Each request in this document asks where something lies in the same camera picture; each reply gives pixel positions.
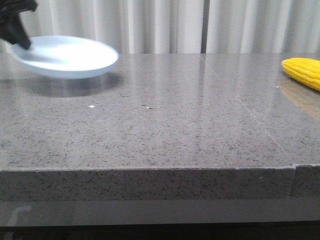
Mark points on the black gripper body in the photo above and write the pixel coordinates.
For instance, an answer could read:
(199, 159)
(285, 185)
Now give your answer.
(9, 7)

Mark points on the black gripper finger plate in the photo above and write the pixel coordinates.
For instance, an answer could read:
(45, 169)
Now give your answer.
(13, 32)

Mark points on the light blue round plate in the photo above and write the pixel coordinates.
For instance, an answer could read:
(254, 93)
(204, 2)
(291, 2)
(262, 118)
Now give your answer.
(66, 57)

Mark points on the yellow corn cob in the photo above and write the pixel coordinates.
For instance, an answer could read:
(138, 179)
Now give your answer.
(304, 70)

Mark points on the white pleated curtain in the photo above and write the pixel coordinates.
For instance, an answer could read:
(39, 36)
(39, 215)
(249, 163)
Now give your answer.
(183, 26)

